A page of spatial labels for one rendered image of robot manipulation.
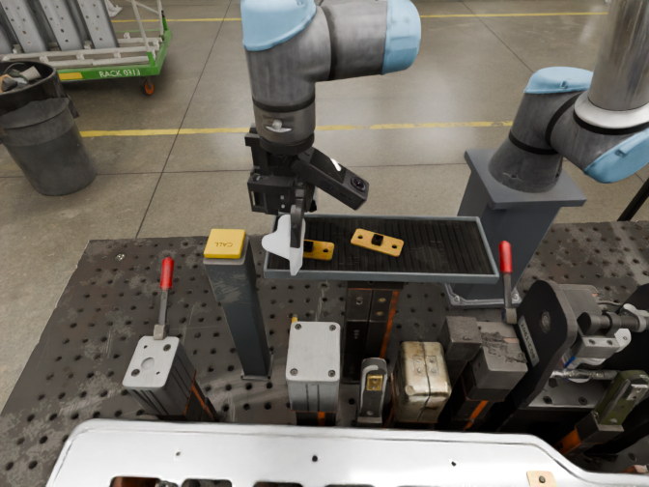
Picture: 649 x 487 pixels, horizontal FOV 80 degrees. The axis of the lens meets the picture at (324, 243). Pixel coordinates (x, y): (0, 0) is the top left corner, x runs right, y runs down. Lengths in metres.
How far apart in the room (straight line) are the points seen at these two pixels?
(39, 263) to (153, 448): 2.07
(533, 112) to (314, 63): 0.55
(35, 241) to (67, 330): 1.59
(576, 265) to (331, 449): 1.06
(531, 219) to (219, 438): 0.78
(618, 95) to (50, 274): 2.48
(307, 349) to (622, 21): 0.62
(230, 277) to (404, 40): 0.46
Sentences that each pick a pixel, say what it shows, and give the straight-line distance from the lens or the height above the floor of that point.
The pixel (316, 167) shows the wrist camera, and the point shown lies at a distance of 0.51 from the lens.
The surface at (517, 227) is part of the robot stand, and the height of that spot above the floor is 1.01.
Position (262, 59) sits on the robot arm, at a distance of 0.44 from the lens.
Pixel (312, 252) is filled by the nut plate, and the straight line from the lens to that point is 0.64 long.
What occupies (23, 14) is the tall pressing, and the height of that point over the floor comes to 0.60.
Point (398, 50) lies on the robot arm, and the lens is 0.48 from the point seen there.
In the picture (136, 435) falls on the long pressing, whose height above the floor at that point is 1.00.
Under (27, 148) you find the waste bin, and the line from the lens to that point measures 2.92.
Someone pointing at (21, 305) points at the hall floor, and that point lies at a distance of 2.51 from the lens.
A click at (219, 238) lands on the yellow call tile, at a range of 0.69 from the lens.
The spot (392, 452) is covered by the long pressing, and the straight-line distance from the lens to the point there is 0.67.
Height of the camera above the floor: 1.63
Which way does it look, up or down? 46 degrees down
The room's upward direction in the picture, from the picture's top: straight up
